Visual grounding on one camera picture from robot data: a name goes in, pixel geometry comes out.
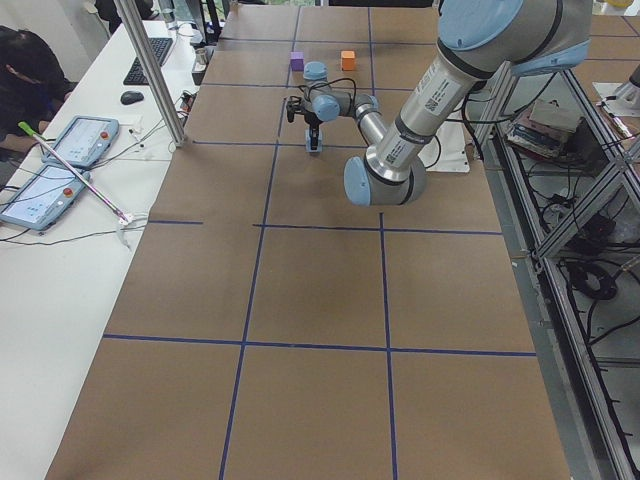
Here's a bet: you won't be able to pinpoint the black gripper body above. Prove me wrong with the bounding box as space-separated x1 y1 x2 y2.
303 111 321 128

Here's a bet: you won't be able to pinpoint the light blue foam block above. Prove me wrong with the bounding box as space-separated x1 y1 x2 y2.
305 130 323 154

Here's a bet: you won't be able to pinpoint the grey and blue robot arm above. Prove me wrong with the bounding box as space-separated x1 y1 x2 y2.
287 1 592 206

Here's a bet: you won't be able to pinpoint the purple foam block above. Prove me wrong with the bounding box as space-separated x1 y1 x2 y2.
289 51 305 72

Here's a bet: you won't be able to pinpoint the orange foam block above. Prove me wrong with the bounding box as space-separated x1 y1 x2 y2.
340 50 356 71

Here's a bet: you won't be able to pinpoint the metal cup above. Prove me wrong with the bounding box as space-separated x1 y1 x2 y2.
194 47 208 66

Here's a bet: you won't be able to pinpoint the black keyboard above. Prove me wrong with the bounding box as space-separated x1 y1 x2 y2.
122 37 175 86

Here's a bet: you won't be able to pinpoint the black computer mouse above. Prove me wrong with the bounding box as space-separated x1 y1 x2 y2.
120 90 144 106

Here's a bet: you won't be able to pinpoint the upper teach pendant tablet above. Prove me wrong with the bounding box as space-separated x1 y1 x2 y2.
51 116 120 170

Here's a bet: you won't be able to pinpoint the teach pendant tablet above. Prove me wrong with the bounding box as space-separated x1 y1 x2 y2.
1 164 86 231
51 116 120 170

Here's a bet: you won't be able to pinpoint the blue tape grid lines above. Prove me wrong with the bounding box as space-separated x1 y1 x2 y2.
89 7 563 479

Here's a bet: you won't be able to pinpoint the stack of books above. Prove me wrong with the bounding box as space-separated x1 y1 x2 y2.
506 100 582 157

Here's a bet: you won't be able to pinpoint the lower teach pendant tablet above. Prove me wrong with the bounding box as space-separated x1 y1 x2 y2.
1 164 86 231

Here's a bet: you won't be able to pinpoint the person in black clothes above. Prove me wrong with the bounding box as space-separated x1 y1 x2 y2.
1 26 75 161

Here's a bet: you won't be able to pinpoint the pink and green stick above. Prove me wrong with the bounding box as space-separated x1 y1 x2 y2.
18 121 134 226

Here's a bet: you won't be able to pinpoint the white side desk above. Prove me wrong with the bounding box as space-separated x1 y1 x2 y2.
1 29 175 479

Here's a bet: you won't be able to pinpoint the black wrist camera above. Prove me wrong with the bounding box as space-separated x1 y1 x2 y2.
285 96 305 123

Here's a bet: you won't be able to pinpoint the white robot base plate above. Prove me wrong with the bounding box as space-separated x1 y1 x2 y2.
419 122 470 174

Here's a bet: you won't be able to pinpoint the aluminium frame post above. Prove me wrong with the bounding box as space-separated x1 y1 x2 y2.
114 0 185 148

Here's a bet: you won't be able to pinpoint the aluminium frame rack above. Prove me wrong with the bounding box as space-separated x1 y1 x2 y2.
469 67 639 479

